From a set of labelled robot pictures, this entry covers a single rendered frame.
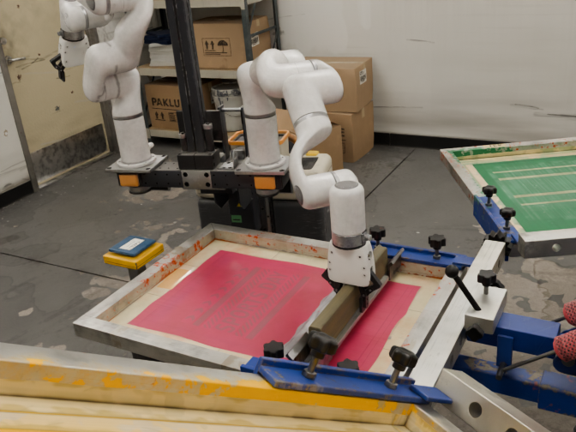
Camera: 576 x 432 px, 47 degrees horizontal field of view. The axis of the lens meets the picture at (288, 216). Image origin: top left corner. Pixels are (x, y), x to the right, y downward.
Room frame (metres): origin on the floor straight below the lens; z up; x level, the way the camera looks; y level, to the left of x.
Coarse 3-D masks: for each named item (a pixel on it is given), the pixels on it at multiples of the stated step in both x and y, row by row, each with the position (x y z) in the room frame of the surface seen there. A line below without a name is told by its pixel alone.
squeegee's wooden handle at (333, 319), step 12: (384, 252) 1.44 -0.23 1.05; (384, 264) 1.43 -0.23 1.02; (348, 288) 1.28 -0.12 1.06; (336, 300) 1.23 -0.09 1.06; (348, 300) 1.25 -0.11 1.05; (324, 312) 1.19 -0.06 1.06; (336, 312) 1.19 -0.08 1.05; (348, 312) 1.24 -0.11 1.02; (312, 324) 1.15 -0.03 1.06; (324, 324) 1.15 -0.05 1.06; (336, 324) 1.19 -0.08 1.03; (336, 336) 1.19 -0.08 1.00
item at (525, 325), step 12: (504, 312) 1.15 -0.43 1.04; (504, 324) 1.11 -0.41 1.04; (516, 324) 1.11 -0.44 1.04; (528, 324) 1.10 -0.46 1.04; (540, 324) 1.10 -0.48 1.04; (552, 324) 1.10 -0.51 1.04; (492, 336) 1.11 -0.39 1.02; (516, 336) 1.09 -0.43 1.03; (528, 336) 1.08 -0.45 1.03; (540, 336) 1.06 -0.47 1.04; (552, 336) 1.06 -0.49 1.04; (516, 348) 1.09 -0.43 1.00; (528, 348) 1.07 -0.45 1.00; (540, 348) 1.06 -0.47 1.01; (552, 348) 1.05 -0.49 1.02
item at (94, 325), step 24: (192, 240) 1.74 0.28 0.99; (240, 240) 1.76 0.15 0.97; (264, 240) 1.72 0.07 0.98; (288, 240) 1.68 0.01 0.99; (312, 240) 1.67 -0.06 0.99; (168, 264) 1.61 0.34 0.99; (408, 264) 1.50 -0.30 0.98; (120, 288) 1.50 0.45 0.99; (144, 288) 1.52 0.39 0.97; (456, 288) 1.37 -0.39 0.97; (96, 312) 1.39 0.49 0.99; (120, 312) 1.44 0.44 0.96; (432, 312) 1.26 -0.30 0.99; (96, 336) 1.32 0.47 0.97; (120, 336) 1.28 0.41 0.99; (144, 336) 1.27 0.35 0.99; (408, 336) 1.17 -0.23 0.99; (168, 360) 1.21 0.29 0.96; (192, 360) 1.18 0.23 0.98; (216, 360) 1.15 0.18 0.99; (240, 360) 1.14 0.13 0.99
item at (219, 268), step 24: (216, 264) 1.65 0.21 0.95; (240, 264) 1.63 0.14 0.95; (264, 264) 1.62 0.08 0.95; (288, 264) 1.61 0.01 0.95; (216, 288) 1.51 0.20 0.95; (312, 288) 1.47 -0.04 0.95; (384, 288) 1.43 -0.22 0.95; (408, 288) 1.42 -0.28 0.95; (312, 312) 1.36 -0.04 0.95; (384, 312) 1.33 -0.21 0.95
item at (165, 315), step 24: (192, 288) 1.53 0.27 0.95; (144, 312) 1.43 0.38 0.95; (168, 312) 1.42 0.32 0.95; (288, 312) 1.37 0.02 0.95; (192, 336) 1.30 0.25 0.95; (216, 336) 1.29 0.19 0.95; (264, 336) 1.27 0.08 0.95; (288, 336) 1.27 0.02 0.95; (360, 336) 1.24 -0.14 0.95; (384, 336) 1.23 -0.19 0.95; (336, 360) 1.16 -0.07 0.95; (360, 360) 1.15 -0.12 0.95
